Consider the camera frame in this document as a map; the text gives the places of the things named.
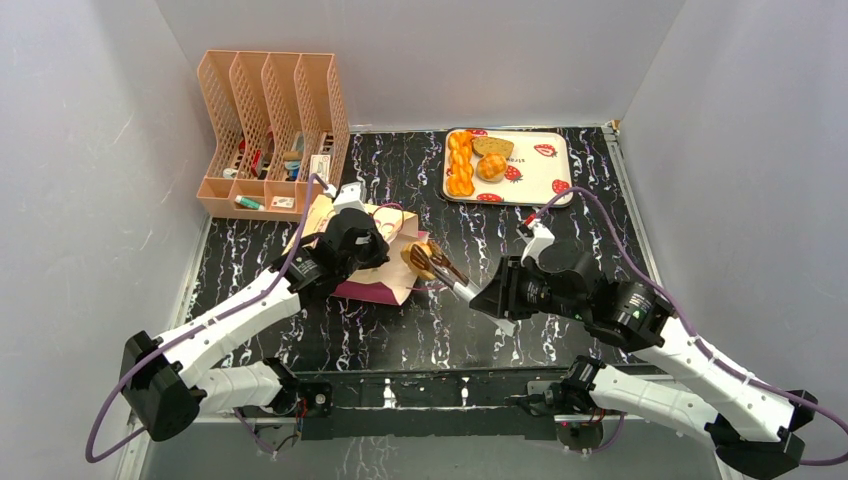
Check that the brown fake bread slice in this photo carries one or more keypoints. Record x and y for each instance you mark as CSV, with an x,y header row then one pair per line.
x,y
486,145

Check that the green white tube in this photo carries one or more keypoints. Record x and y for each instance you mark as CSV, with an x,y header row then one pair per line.
x,y
248,203

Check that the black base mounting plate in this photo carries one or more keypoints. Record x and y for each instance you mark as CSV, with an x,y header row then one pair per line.
x,y
531,403

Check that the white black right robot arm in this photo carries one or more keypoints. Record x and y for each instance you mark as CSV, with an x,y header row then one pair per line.
x,y
751,430

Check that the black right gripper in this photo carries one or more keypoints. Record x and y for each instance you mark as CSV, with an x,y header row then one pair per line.
x,y
507,288

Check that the silver metal tongs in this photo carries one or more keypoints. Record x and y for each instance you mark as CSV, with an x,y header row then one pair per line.
x,y
457,281

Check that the round golden fake bun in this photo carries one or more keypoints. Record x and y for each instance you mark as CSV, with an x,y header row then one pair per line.
x,y
491,167

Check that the pink paper gift bag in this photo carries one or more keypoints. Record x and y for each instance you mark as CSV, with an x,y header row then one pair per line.
x,y
393,282

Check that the aluminium frame rail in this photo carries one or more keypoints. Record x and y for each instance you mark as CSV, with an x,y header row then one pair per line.
x,y
168,409

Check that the peach plastic file organizer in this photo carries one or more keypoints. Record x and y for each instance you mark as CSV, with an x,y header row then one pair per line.
x,y
270,112

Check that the tan fake bread roll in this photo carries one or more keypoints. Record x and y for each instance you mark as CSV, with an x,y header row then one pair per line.
x,y
420,257

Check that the orange braided fake bread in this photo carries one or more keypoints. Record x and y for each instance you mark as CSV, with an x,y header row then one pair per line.
x,y
460,170

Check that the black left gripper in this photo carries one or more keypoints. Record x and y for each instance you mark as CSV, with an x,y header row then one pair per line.
x,y
378,256

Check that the small white card box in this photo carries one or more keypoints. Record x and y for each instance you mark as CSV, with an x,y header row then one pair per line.
x,y
279,203

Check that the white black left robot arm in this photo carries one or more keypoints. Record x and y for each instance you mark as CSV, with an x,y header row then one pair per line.
x,y
171,379

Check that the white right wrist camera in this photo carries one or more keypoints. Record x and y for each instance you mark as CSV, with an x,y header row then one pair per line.
x,y
537,237

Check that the strawberry print metal tray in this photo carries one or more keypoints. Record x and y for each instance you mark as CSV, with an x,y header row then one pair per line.
x,y
538,170

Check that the white medicine box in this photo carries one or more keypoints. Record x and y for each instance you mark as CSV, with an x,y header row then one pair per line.
x,y
320,165

